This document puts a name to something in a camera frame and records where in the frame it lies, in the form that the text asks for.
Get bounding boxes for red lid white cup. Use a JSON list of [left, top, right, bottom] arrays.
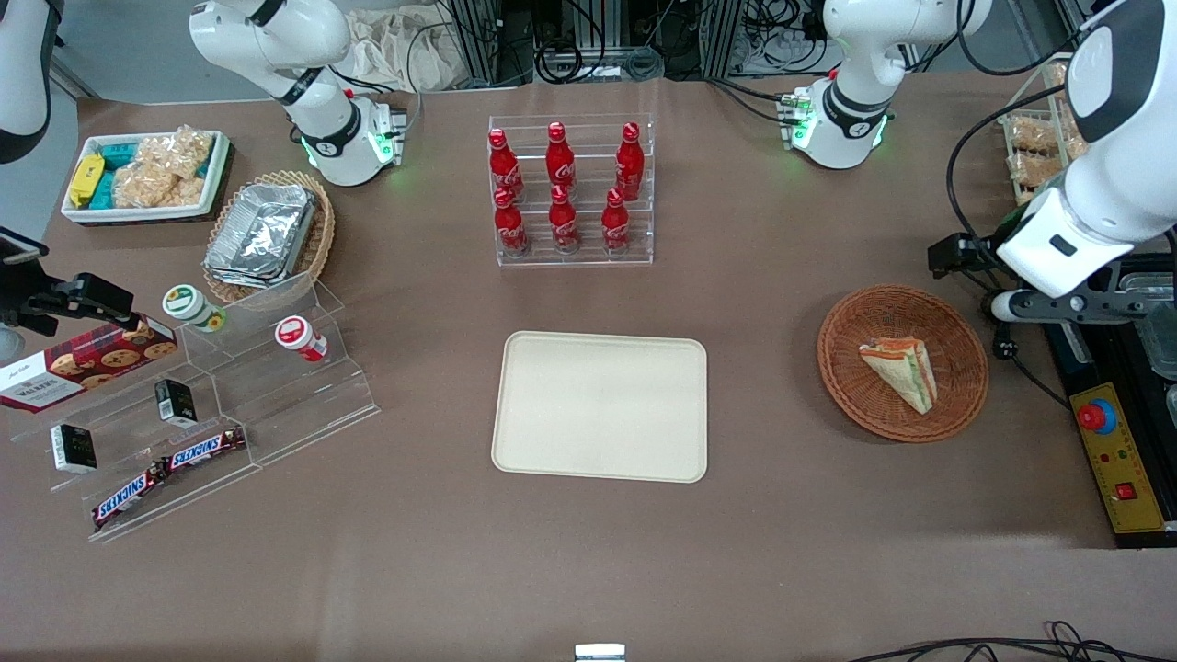
[[274, 314, 329, 363]]

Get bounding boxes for light wicker basket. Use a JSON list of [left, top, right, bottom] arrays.
[[201, 169, 337, 310]]

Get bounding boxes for beige cloth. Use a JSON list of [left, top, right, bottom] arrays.
[[344, 7, 463, 94]]

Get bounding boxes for white rectangular snack bin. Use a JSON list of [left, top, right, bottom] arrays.
[[60, 129, 232, 226]]

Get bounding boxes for silver foil packets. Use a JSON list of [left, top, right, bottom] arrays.
[[203, 183, 319, 289]]

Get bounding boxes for green lid white cup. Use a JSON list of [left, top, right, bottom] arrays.
[[163, 284, 227, 335]]

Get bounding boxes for clear bag of snacks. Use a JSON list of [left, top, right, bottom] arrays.
[[1006, 152, 1069, 191], [1006, 118, 1060, 154]]

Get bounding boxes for brown round wicker basket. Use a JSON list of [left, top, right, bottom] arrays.
[[816, 284, 991, 445]]

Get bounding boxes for clear acrylic step shelf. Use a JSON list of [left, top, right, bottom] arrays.
[[177, 279, 382, 468], [7, 354, 263, 545]]

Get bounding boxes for clear plastic container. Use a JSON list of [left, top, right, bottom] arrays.
[[1140, 302, 1177, 380]]

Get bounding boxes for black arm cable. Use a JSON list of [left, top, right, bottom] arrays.
[[945, 0, 1104, 242]]

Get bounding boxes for aluminium frame rack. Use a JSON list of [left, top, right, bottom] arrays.
[[448, 0, 748, 86]]

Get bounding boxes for wrapped triangle sandwich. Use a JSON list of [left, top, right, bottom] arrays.
[[858, 336, 939, 416]]

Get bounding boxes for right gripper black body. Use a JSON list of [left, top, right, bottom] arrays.
[[0, 269, 60, 336]]

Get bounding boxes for yellow snack pack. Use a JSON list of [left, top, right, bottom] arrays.
[[69, 154, 106, 209]]

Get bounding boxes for black cable with plug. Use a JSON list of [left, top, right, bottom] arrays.
[[991, 337, 1073, 411]]

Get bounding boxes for black yellow control box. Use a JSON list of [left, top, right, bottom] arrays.
[[1043, 322, 1177, 551]]

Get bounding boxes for clear snack rack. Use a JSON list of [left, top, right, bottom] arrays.
[[997, 59, 1091, 206]]

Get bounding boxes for black cable bundle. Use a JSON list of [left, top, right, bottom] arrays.
[[844, 620, 1177, 662]]

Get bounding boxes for clear acrylic bottle rack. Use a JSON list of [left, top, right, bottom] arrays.
[[486, 112, 655, 268]]

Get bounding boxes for cream plastic tray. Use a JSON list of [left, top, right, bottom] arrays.
[[490, 330, 709, 485]]

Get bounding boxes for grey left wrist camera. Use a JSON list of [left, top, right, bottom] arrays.
[[990, 289, 1058, 324]]

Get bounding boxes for black base cable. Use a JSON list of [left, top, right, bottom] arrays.
[[704, 75, 794, 126]]

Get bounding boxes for brown Snickers bar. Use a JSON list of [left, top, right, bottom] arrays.
[[163, 426, 248, 473], [91, 463, 169, 531]]

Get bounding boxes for clear rice cracker bag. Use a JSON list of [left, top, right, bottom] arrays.
[[114, 162, 205, 209], [138, 128, 215, 177]]

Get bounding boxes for small black box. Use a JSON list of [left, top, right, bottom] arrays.
[[50, 422, 98, 474], [154, 378, 198, 429]]

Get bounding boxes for red Coca-Cola bottle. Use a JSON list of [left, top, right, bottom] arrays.
[[493, 187, 531, 257], [600, 188, 633, 255], [614, 121, 646, 200], [487, 127, 525, 200], [545, 120, 578, 190], [548, 184, 582, 255]]

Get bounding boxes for red tartan Walkers cookie box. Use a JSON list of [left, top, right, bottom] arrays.
[[0, 315, 179, 416]]

